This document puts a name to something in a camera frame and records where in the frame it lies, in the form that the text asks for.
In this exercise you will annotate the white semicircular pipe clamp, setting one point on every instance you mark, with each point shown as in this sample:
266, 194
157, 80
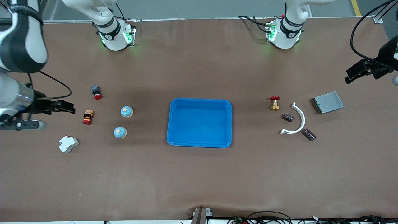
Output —
303, 120

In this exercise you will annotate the dark brown cylindrical capacitor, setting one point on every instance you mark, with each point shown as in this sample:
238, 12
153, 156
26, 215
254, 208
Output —
288, 117
309, 134

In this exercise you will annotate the blue plastic tray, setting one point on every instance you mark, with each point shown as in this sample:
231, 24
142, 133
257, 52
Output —
199, 124

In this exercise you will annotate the grey emergency button red cap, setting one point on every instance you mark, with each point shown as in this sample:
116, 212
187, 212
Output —
96, 92

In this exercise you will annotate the silver corner bracket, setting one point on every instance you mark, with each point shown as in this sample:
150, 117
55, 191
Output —
377, 20

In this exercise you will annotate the white circuit breaker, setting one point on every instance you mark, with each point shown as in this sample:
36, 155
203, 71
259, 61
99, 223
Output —
68, 144

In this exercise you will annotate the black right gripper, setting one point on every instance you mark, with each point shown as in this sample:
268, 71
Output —
39, 105

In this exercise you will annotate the grey table edge bracket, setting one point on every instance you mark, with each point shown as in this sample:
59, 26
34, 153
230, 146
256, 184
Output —
201, 216

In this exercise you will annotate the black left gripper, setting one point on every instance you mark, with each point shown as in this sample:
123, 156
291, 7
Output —
384, 58

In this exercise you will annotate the blue dome bell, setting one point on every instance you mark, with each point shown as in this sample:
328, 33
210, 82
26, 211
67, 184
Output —
127, 111
120, 132

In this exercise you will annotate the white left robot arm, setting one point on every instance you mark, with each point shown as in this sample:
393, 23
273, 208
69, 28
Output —
287, 34

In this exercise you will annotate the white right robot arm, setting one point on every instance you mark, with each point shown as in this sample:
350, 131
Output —
25, 46

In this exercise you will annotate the grey metal power supply box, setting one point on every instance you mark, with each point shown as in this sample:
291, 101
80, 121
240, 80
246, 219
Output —
329, 102

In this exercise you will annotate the orange black red push button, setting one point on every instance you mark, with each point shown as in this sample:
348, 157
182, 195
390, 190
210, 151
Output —
88, 117

